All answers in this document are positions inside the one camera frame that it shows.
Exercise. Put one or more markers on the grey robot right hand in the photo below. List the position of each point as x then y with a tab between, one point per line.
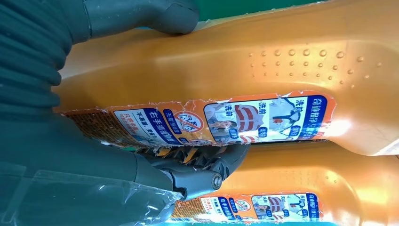
78	174

